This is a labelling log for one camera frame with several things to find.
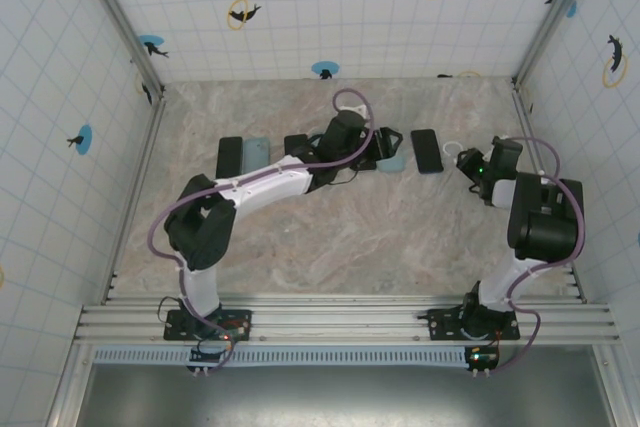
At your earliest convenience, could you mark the grey metal sheet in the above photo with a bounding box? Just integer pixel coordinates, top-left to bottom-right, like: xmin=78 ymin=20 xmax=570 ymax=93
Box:
xmin=79 ymin=346 xmax=619 ymax=427

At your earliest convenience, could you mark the aluminium side rail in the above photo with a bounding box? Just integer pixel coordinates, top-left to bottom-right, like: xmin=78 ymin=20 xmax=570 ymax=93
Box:
xmin=99 ymin=89 xmax=169 ymax=306
xmin=510 ymin=77 xmax=589 ymax=306

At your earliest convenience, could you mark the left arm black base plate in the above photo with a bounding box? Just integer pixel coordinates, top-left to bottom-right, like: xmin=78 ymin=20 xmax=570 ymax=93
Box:
xmin=163 ymin=307 xmax=254 ymax=343

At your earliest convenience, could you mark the small green circuit board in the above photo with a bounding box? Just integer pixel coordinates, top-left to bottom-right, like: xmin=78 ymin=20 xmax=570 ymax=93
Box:
xmin=209 ymin=314 xmax=252 ymax=342

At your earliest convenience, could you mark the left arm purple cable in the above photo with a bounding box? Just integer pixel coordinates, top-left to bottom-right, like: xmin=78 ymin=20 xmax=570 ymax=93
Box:
xmin=149 ymin=88 xmax=376 ymax=373

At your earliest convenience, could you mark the aluminium corner post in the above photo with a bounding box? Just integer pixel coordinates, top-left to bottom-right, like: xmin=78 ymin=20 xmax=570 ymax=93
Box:
xmin=510 ymin=0 xmax=609 ymax=91
xmin=73 ymin=0 xmax=167 ymax=98

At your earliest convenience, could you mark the yellow ring black animal sticker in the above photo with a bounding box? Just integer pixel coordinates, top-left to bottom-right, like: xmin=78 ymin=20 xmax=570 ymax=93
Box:
xmin=601 ymin=33 xmax=630 ymax=90

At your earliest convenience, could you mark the light blue phone case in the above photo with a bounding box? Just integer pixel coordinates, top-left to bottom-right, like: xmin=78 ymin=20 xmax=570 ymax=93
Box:
xmin=241 ymin=136 xmax=273 ymax=179
xmin=375 ymin=154 xmax=406 ymax=174

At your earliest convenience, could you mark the white slotted cable duct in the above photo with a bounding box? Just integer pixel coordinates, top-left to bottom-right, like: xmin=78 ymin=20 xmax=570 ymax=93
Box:
xmin=92 ymin=346 xmax=474 ymax=367

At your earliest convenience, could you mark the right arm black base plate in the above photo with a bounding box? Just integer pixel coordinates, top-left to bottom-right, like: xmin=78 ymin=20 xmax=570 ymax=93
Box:
xmin=428 ymin=307 xmax=521 ymax=342

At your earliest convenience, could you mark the aluminium rail beam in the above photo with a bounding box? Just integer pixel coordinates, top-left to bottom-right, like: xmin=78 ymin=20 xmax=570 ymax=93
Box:
xmin=72 ymin=294 xmax=621 ymax=348

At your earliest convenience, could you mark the black controller board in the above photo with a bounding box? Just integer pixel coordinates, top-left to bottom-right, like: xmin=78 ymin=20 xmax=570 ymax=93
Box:
xmin=188 ymin=344 xmax=235 ymax=376
xmin=463 ymin=344 xmax=501 ymax=377

